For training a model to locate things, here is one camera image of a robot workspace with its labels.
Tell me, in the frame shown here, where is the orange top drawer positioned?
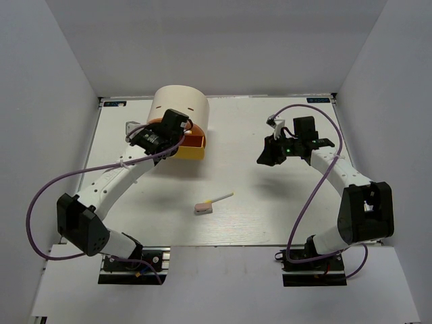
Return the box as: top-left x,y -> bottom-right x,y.
147,117 -> 205,136

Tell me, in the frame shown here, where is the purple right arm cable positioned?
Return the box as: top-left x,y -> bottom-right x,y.
275,104 -> 369,279

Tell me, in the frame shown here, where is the cream cylindrical drawer organizer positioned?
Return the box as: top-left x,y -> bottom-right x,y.
147,85 -> 210,134

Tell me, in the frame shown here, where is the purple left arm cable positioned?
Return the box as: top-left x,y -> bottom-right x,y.
26,124 -> 190,285

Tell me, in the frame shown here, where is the pink correction tape dispenser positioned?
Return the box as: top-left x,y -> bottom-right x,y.
194,202 -> 213,215

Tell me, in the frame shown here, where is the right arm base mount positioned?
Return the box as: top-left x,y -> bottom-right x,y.
275,250 -> 347,288

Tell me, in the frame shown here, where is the yellow drawer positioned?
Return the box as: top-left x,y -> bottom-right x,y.
173,134 -> 206,161

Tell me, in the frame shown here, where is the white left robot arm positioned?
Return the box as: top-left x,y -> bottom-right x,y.
57,109 -> 192,269

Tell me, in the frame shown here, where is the white marker yellow cap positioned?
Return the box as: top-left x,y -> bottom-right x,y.
209,192 -> 234,204

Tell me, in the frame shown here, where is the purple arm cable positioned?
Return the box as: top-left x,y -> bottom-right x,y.
26,124 -> 190,285
275,104 -> 369,279

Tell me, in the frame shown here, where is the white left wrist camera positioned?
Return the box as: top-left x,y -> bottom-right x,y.
126,121 -> 140,142

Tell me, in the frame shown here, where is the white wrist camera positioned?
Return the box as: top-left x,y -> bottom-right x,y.
126,121 -> 140,142
266,115 -> 285,140

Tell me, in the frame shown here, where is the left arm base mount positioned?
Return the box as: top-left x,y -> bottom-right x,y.
98,247 -> 171,286

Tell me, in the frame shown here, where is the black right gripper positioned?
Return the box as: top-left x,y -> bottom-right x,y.
257,131 -> 302,166

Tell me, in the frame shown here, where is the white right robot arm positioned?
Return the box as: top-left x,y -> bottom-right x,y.
256,116 -> 394,269

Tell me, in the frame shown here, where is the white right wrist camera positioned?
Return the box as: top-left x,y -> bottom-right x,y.
266,115 -> 285,140

